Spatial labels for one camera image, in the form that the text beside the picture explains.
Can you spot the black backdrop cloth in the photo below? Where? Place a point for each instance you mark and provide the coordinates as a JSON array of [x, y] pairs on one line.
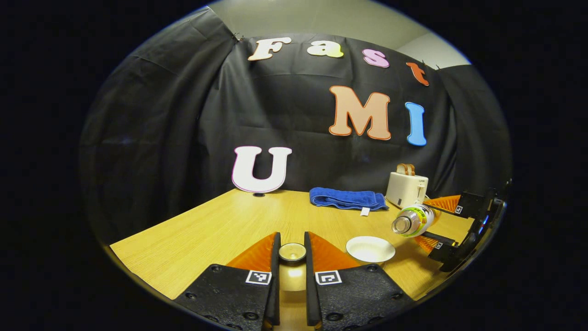
[[161, 115]]

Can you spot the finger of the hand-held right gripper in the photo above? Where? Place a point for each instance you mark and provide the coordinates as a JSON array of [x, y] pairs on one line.
[[441, 238], [473, 204]]

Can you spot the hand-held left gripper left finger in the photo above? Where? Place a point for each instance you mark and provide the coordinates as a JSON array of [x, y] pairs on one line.
[[275, 294]]

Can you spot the cream teacup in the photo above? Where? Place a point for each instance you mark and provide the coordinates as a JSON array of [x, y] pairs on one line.
[[370, 249]]

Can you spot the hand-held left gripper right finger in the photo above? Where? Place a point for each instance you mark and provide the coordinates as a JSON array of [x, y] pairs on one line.
[[310, 294]]

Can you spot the cream teacup lid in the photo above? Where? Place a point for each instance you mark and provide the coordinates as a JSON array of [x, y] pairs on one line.
[[292, 276]]

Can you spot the blue folded towel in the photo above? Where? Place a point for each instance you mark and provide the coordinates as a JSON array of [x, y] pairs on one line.
[[344, 198]]

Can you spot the toast bread slice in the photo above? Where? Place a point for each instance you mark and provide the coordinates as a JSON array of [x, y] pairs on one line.
[[401, 169], [410, 170]]

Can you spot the clear water bottle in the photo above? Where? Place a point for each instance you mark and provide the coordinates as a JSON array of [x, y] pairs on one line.
[[413, 220]]

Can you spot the cream toaster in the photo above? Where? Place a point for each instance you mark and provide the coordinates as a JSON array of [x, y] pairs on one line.
[[406, 191]]

